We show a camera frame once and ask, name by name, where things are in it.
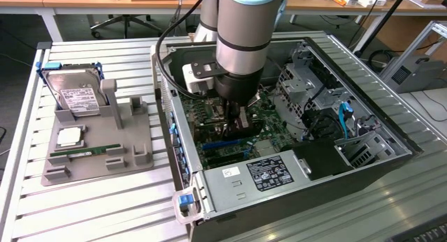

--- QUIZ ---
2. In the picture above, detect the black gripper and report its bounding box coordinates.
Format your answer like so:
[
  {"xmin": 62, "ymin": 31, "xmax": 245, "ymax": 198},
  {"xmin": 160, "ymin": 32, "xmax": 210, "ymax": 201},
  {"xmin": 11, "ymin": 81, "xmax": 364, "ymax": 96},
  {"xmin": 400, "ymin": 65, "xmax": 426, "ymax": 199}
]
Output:
[{"xmin": 213, "ymin": 68, "xmax": 264, "ymax": 109}]

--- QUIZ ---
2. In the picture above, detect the black green graphics card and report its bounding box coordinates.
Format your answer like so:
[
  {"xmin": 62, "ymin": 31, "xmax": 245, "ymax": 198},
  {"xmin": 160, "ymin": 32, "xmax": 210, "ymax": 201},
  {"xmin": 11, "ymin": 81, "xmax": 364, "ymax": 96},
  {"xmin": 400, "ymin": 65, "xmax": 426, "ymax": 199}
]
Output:
[{"xmin": 193, "ymin": 107, "xmax": 262, "ymax": 142}]

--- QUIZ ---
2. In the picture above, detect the metal socket cover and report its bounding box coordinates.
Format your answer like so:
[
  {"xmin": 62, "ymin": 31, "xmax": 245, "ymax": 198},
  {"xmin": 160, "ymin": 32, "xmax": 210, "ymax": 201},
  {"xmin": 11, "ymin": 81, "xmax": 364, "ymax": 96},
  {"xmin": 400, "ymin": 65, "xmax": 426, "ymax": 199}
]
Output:
[{"xmin": 245, "ymin": 91, "xmax": 262, "ymax": 108}]

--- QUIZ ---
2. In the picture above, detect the CPU socket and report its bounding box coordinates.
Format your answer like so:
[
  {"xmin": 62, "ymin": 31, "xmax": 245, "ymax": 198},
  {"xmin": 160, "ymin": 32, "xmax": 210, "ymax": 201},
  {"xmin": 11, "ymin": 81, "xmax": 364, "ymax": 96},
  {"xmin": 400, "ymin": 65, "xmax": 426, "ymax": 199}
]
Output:
[{"xmin": 205, "ymin": 97, "xmax": 228, "ymax": 122}]

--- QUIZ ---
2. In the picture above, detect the tall metal disk bay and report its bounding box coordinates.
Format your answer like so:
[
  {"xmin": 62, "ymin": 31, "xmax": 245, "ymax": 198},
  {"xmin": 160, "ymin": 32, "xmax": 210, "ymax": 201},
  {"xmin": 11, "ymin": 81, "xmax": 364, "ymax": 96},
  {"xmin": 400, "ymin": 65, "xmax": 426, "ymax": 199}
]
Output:
[{"xmin": 274, "ymin": 41, "xmax": 349, "ymax": 114}]

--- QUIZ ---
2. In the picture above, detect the green motherboard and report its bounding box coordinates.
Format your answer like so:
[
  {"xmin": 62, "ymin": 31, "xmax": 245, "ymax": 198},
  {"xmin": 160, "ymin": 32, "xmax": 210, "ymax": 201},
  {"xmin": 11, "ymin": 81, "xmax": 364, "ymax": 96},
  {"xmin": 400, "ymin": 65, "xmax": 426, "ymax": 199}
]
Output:
[{"xmin": 176, "ymin": 81, "xmax": 297, "ymax": 170}]

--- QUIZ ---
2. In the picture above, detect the blue expansion slot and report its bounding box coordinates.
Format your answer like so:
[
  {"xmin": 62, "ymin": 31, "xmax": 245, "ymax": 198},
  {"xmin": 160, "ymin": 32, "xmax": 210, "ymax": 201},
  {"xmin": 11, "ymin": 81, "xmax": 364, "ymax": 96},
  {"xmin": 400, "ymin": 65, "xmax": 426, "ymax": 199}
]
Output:
[{"xmin": 201, "ymin": 139, "xmax": 242, "ymax": 151}]

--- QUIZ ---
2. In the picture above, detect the silver chipset heatsink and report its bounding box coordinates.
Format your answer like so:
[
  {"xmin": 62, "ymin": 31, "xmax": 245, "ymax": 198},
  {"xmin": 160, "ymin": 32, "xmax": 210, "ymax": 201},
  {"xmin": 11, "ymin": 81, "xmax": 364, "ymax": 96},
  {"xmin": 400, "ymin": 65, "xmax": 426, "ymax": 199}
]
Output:
[{"xmin": 253, "ymin": 141, "xmax": 278, "ymax": 157}]

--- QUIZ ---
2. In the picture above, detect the long black expansion slot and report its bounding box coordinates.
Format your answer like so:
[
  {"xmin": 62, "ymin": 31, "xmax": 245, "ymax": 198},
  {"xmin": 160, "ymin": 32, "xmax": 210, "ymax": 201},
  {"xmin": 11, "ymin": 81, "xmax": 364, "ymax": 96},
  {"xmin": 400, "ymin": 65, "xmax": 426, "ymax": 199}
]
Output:
[{"xmin": 208, "ymin": 152, "xmax": 246, "ymax": 167}]

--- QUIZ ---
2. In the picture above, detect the black plastic cover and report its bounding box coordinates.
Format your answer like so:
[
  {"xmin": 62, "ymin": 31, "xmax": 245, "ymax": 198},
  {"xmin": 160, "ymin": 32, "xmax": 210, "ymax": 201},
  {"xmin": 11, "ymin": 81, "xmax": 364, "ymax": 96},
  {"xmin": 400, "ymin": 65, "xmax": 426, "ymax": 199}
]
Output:
[{"xmin": 280, "ymin": 138, "xmax": 353, "ymax": 182}]

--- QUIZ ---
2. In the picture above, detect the grey power supply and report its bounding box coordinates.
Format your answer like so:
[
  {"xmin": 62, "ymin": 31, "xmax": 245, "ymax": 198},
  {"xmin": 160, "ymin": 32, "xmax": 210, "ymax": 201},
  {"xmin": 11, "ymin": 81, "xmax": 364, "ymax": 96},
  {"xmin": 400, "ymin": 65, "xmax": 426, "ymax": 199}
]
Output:
[{"xmin": 200, "ymin": 149, "xmax": 313, "ymax": 214}]

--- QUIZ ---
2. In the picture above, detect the office chair base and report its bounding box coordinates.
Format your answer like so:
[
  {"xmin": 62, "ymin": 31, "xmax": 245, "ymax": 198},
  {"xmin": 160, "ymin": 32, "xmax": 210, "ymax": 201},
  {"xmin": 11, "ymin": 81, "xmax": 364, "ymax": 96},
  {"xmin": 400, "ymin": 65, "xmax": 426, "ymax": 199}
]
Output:
[{"xmin": 89, "ymin": 13, "xmax": 164, "ymax": 39}]

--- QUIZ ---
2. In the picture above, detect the low metal disk bay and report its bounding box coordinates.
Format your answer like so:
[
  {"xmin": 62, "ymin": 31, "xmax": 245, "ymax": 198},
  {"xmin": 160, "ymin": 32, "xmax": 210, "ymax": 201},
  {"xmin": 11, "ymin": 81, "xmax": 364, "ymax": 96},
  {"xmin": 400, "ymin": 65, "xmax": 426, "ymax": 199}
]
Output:
[{"xmin": 333, "ymin": 130, "xmax": 397, "ymax": 169}]

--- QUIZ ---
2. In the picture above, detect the blue case latch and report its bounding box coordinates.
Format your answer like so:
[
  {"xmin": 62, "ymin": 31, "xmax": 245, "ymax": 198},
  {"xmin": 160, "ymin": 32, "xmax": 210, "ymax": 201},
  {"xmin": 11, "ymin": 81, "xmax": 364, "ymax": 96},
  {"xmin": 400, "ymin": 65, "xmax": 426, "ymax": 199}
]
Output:
[{"xmin": 176, "ymin": 194, "xmax": 193, "ymax": 209}]

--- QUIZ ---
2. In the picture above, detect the black tripod pole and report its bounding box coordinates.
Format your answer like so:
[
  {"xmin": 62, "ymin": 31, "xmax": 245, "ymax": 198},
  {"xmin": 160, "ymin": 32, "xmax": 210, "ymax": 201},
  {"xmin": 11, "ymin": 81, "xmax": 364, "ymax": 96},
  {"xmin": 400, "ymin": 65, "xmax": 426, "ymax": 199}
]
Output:
[{"xmin": 352, "ymin": 0, "xmax": 412, "ymax": 57}]

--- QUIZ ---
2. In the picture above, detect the green RAM stick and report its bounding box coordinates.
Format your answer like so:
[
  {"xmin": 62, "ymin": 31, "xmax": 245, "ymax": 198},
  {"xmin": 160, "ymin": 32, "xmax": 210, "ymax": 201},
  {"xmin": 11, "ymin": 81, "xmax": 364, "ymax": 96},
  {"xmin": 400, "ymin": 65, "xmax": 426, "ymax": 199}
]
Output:
[{"xmin": 49, "ymin": 144, "xmax": 124, "ymax": 158}]

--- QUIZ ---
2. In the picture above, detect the white carton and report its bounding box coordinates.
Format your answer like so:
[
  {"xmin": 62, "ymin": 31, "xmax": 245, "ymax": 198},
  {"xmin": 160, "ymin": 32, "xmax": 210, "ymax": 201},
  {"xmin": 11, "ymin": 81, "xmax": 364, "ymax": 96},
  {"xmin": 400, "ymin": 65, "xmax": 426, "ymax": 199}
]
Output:
[{"xmin": 358, "ymin": 0, "xmax": 388, "ymax": 8}]

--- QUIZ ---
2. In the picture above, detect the silver CPU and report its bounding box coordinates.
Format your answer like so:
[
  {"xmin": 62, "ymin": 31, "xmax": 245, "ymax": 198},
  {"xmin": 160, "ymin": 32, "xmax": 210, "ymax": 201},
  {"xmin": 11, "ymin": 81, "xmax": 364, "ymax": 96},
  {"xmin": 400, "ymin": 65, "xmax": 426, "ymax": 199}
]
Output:
[{"xmin": 55, "ymin": 127, "xmax": 83, "ymax": 148}]

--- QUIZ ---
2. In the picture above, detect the black open PC case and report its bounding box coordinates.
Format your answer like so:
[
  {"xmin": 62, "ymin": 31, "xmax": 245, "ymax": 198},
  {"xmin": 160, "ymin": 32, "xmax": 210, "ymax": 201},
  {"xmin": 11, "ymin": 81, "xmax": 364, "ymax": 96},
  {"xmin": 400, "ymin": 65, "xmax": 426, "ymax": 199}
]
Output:
[{"xmin": 149, "ymin": 36, "xmax": 425, "ymax": 242}]

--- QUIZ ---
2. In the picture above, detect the grey parts rack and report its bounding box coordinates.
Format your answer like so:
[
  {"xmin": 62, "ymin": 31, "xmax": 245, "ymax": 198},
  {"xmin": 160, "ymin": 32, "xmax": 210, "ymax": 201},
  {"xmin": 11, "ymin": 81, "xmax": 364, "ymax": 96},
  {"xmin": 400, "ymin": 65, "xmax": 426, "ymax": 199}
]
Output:
[{"xmin": 39, "ymin": 78, "xmax": 156, "ymax": 187}]

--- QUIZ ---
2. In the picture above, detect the hard drive in blue caddy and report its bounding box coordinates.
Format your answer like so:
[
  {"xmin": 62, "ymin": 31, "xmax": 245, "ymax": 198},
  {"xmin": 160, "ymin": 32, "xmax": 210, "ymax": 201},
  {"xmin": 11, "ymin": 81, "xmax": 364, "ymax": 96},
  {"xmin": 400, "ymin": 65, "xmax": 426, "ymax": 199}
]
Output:
[{"xmin": 35, "ymin": 60, "xmax": 105, "ymax": 109}]

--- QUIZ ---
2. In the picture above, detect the black keyboard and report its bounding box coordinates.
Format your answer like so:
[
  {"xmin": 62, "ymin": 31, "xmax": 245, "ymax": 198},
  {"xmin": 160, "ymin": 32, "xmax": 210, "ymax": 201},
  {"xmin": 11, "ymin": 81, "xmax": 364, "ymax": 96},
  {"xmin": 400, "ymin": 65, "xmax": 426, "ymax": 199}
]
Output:
[{"xmin": 385, "ymin": 221, "xmax": 447, "ymax": 242}]

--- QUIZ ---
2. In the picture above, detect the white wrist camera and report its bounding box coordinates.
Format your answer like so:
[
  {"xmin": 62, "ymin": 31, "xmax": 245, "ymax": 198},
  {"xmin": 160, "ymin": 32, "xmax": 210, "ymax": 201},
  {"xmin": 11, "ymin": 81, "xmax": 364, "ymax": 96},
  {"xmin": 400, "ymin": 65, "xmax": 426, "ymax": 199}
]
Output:
[{"xmin": 181, "ymin": 60, "xmax": 228, "ymax": 94}]

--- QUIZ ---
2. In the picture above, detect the black power wire bundle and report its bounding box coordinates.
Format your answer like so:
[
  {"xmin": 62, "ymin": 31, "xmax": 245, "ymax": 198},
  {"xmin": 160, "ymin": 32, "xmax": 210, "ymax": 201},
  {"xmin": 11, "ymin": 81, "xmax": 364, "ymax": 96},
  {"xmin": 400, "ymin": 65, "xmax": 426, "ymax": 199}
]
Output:
[{"xmin": 300, "ymin": 105, "xmax": 345, "ymax": 142}]

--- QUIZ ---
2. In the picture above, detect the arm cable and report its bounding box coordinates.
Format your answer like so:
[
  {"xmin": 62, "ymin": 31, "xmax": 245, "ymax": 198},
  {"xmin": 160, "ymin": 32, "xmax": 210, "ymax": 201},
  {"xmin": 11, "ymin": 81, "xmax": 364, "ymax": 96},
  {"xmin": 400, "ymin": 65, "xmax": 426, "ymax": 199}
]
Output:
[{"xmin": 154, "ymin": 0, "xmax": 210, "ymax": 100}]

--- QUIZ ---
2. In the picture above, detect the blue data wire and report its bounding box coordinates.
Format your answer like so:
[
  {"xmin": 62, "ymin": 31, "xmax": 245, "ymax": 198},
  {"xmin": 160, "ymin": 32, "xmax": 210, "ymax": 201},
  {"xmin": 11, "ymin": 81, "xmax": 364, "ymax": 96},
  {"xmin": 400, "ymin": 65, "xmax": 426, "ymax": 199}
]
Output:
[{"xmin": 337, "ymin": 102, "xmax": 353, "ymax": 141}]

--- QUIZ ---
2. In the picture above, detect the coiled black cable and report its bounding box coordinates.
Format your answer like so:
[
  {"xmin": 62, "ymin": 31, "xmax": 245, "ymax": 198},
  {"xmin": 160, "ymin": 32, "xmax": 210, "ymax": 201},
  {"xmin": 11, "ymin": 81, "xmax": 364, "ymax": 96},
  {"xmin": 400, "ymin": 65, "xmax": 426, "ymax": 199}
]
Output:
[{"xmin": 366, "ymin": 49, "xmax": 389, "ymax": 69}]

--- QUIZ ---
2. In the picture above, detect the aluminium profile frame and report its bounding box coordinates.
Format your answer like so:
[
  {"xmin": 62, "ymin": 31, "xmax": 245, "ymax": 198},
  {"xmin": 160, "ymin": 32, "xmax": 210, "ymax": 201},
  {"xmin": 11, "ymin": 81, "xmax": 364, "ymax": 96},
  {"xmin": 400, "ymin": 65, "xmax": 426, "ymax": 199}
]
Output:
[{"xmin": 378, "ymin": 20, "xmax": 447, "ymax": 82}]

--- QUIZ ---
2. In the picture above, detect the grey cabinet with handle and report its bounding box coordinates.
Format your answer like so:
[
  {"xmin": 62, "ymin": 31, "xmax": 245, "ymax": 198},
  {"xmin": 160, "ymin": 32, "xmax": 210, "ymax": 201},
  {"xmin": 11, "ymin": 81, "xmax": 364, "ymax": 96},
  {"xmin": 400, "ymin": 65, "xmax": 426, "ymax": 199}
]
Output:
[{"xmin": 385, "ymin": 53, "xmax": 447, "ymax": 94}]

